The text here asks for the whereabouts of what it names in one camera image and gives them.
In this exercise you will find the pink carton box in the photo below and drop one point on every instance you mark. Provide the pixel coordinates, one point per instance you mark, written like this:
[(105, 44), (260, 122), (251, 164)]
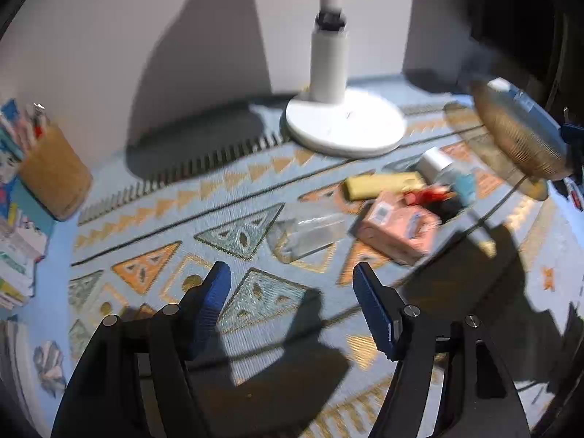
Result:
[(397, 232)]

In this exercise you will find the clear plastic case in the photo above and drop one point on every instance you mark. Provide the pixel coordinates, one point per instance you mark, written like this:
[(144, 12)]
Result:
[(310, 235)]

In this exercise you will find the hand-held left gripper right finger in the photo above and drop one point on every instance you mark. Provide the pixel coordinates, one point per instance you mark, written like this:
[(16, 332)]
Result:
[(372, 310)]

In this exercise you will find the patterned blue table mat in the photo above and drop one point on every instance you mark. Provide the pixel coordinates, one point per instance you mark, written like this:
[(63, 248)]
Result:
[(159, 219)]

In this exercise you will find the red toy figure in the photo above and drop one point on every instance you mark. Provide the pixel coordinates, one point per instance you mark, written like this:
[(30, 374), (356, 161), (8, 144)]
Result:
[(426, 195)]

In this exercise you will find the light blue translucent figure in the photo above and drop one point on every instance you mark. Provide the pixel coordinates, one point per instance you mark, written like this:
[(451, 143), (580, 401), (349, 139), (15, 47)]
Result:
[(465, 187)]

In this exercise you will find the row of books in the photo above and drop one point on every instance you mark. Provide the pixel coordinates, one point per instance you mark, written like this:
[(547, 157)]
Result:
[(13, 255)]

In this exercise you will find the gold ribbed bowl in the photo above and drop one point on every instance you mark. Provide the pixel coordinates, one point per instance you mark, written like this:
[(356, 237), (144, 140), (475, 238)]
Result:
[(511, 137)]

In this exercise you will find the light blue box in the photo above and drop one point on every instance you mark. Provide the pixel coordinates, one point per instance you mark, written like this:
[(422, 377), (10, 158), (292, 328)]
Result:
[(32, 216)]

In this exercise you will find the small blue object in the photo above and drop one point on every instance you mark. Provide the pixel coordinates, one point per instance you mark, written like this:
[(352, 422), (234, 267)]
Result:
[(572, 133)]

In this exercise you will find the pens in holder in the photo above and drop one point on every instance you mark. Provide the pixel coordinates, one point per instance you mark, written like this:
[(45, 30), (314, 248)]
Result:
[(39, 121)]

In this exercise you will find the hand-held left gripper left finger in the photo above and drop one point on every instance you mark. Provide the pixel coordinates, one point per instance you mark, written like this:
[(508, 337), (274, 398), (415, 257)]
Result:
[(212, 301)]

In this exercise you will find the white lamp base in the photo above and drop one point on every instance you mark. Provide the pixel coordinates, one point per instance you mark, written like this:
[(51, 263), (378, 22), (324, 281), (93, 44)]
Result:
[(328, 64)]

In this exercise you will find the yellow flat block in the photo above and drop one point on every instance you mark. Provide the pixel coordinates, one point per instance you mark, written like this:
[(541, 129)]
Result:
[(378, 185)]

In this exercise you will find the dark monitor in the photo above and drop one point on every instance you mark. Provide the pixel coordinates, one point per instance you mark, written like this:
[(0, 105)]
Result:
[(515, 23)]

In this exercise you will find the wooden pen holder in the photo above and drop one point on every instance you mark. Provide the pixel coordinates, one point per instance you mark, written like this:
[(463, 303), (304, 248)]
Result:
[(54, 173)]

